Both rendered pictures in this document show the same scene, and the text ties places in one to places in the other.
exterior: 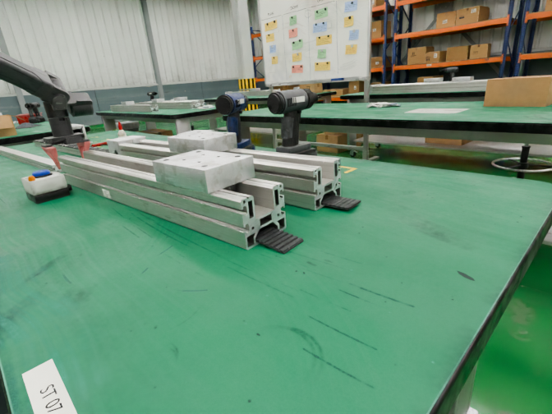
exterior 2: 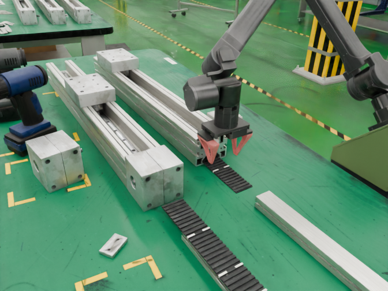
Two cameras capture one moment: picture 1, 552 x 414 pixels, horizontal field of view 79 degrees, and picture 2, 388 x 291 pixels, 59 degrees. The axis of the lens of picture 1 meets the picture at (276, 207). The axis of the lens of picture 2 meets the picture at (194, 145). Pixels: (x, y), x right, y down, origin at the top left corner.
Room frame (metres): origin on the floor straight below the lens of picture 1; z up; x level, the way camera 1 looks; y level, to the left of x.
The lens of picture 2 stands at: (1.80, 0.76, 1.29)
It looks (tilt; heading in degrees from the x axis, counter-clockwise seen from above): 31 degrees down; 194
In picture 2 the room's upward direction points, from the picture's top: 2 degrees clockwise
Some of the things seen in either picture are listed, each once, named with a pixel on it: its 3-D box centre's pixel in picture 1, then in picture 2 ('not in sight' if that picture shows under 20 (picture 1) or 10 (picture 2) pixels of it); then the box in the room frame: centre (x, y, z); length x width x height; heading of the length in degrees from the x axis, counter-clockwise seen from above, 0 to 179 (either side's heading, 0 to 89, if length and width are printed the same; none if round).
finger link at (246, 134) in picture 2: (60, 154); (232, 140); (1.06, 0.66, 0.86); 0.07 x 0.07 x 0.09; 47
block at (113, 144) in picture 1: (126, 152); (159, 175); (1.21, 0.52, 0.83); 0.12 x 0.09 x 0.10; 138
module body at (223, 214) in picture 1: (142, 182); (145, 96); (0.78, 0.31, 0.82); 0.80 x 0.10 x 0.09; 48
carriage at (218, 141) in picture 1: (203, 147); (89, 93); (0.92, 0.19, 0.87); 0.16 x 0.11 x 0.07; 48
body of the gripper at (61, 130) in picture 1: (62, 129); (226, 116); (1.08, 0.65, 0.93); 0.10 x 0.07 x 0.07; 137
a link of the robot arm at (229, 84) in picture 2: (57, 108); (226, 92); (1.08, 0.64, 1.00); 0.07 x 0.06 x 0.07; 132
